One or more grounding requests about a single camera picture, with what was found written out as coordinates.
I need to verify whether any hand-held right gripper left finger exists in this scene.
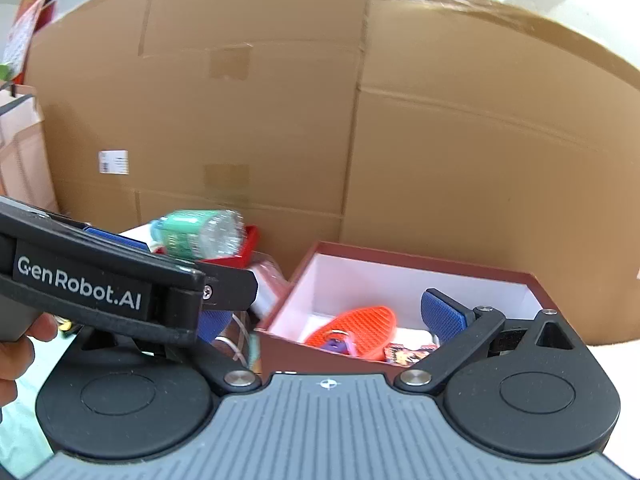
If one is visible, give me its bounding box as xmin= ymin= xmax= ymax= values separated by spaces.
xmin=75 ymin=309 xmax=263 ymax=396

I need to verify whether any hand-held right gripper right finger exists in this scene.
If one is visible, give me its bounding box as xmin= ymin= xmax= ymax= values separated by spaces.
xmin=394 ymin=287 xmax=577 ymax=396

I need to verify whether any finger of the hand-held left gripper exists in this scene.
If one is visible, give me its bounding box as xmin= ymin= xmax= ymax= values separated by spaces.
xmin=162 ymin=269 xmax=259 ymax=347
xmin=81 ymin=226 xmax=152 ymax=256

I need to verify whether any maroon container box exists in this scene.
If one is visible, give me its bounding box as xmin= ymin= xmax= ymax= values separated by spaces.
xmin=254 ymin=240 xmax=559 ymax=377

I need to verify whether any person's left hand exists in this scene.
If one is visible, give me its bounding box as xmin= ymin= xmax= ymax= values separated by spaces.
xmin=0 ymin=312 xmax=59 ymax=412

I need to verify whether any red box lid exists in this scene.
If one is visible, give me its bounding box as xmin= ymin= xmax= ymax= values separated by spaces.
xmin=152 ymin=224 xmax=261 ymax=270

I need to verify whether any clear plastic bag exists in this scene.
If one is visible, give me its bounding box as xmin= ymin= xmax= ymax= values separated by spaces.
xmin=247 ymin=254 xmax=294 ymax=319

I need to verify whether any colourful printed packet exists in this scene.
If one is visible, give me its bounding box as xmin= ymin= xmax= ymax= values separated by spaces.
xmin=383 ymin=342 xmax=439 ymax=364

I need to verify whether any green label plastic bottle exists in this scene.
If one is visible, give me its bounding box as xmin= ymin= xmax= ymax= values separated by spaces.
xmin=149 ymin=208 xmax=246 ymax=262

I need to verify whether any orange plastic mesh scoop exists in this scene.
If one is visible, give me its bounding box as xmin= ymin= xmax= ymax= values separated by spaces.
xmin=303 ymin=304 xmax=399 ymax=362

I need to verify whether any large cardboard box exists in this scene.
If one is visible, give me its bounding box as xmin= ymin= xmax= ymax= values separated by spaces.
xmin=22 ymin=0 xmax=640 ymax=347

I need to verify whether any red printed poster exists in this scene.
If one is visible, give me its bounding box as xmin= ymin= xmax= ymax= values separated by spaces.
xmin=0 ymin=0 xmax=67 ymax=86

